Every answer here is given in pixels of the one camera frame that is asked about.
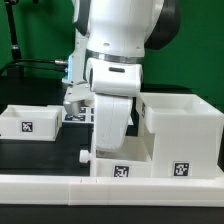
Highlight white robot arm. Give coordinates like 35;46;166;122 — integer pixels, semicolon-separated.
63;0;181;151

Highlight white drawer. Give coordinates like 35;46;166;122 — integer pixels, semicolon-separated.
79;136;152;178
0;105;62;141

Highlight white drawer cabinet box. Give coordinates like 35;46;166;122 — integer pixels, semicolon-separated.
136;93;224;179

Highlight white fiducial marker sheet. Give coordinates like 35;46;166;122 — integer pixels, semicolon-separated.
47;105;135;127

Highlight white rear drawer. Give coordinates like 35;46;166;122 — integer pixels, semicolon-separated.
0;105;62;141

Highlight black cables with connector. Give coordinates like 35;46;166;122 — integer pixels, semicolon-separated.
0;58;70;78

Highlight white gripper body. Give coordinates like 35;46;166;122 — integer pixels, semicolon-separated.
63;58;142;152

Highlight white L-shaped boundary frame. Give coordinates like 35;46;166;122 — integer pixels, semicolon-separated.
0;168;224;207

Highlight black camera stand pole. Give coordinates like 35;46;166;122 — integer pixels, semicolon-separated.
4;0;24;79

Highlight white front drawer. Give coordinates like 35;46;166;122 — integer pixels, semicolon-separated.
79;136;152;178

